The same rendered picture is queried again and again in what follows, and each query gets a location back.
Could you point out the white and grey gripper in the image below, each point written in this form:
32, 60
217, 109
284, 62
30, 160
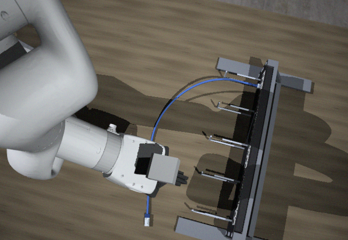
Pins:
122, 173

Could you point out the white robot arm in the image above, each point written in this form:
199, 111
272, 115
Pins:
42, 88

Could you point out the white cable plug with blue boot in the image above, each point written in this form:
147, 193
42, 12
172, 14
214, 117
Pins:
147, 216

